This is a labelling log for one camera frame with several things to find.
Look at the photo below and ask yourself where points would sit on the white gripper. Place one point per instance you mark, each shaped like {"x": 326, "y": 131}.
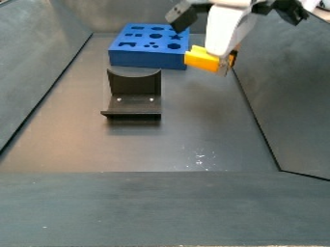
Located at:
{"x": 230, "y": 21}

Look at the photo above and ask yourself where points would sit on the yellow arch object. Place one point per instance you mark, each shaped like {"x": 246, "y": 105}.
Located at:
{"x": 199, "y": 59}

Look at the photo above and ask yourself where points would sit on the blue foam shape board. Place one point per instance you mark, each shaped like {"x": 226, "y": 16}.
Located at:
{"x": 150, "y": 45}

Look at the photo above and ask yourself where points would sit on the black fixture stand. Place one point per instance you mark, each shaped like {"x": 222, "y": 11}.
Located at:
{"x": 135, "y": 95}

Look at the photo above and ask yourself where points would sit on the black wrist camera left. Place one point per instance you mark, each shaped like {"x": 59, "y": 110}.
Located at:
{"x": 182, "y": 15}

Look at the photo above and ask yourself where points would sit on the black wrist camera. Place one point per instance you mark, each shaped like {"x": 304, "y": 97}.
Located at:
{"x": 289, "y": 9}
{"x": 182, "y": 15}

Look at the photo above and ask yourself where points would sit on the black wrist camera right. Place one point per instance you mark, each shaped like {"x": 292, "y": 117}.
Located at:
{"x": 289, "y": 9}

